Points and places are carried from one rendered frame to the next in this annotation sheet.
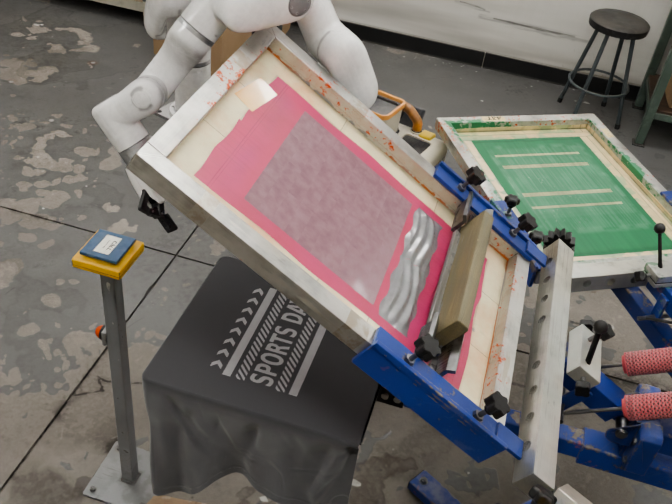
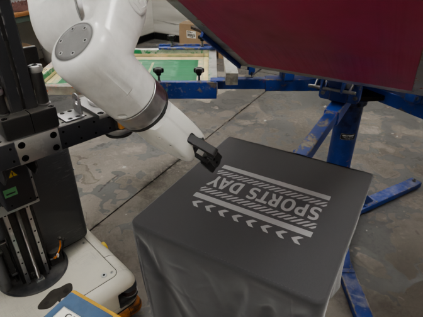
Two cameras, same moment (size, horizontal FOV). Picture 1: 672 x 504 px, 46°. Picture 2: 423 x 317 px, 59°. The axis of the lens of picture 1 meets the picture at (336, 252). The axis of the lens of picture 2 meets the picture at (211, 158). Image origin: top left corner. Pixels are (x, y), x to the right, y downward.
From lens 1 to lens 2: 1.58 m
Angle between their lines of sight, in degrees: 58
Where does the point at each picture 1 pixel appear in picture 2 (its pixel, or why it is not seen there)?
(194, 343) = (267, 253)
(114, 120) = (126, 53)
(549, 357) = not seen: hidden behind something
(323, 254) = (366, 31)
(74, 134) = not seen: outside the picture
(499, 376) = not seen: hidden behind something
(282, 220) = (362, 11)
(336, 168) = (248, 9)
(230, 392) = (333, 234)
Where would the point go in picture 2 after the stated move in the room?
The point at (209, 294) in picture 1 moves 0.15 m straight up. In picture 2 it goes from (192, 236) to (191, 178)
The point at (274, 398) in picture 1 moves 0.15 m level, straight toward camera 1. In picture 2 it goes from (335, 208) to (403, 218)
